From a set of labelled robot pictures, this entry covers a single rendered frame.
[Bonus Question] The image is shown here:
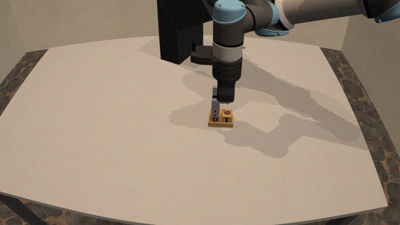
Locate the orange cube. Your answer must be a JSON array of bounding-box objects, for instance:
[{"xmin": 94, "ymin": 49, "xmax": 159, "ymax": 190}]
[
  {"xmin": 210, "ymin": 109, "xmax": 221, "ymax": 122},
  {"xmin": 221, "ymin": 109, "xmax": 232, "ymax": 123}
]

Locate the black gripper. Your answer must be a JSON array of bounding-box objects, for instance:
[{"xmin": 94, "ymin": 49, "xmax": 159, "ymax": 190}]
[{"xmin": 191, "ymin": 40, "xmax": 245, "ymax": 117}]

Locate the orange rectangular tray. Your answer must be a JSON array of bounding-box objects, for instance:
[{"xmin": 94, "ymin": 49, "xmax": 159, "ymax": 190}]
[{"xmin": 208, "ymin": 112, "xmax": 234, "ymax": 128}]

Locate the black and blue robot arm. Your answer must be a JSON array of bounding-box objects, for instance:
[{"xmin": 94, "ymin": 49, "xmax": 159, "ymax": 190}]
[{"xmin": 206, "ymin": 0, "xmax": 400, "ymax": 48}]

